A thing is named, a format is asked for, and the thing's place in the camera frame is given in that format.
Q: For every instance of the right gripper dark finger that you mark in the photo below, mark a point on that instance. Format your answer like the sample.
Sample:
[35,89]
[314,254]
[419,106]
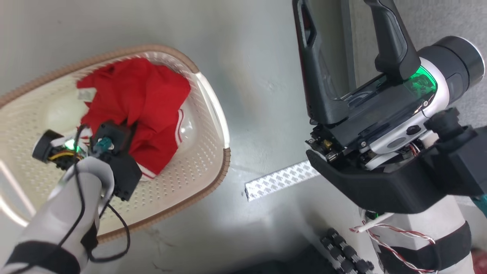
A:
[310,76]
[392,45]

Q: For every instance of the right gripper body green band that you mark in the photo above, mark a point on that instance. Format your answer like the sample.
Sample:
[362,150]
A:
[380,110]

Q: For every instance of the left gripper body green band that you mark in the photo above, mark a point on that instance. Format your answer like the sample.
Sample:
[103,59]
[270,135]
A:
[47,146]

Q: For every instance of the red garment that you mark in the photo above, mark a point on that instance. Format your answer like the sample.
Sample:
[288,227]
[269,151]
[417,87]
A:
[144,99]

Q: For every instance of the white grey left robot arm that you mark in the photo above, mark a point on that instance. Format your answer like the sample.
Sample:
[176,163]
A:
[57,213]

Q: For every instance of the black roller robot base wheel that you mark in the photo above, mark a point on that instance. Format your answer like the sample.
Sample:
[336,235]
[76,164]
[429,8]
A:
[346,253]

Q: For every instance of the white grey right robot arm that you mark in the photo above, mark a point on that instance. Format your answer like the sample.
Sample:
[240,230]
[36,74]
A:
[426,232]

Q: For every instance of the grey fabric sofa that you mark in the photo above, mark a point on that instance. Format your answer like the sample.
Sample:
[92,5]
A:
[441,19]

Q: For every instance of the white patterned tape strip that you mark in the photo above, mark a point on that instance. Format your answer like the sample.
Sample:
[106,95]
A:
[279,180]

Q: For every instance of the pink perforated plastic laundry basket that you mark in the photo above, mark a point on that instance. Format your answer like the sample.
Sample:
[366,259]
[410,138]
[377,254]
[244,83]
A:
[182,167]

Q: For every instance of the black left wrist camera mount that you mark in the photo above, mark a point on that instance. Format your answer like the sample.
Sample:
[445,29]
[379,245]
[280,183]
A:
[121,167]

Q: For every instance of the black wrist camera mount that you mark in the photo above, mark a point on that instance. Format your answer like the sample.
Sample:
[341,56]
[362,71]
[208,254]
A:
[380,190]
[121,167]

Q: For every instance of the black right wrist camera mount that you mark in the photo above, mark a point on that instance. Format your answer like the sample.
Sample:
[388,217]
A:
[380,190]

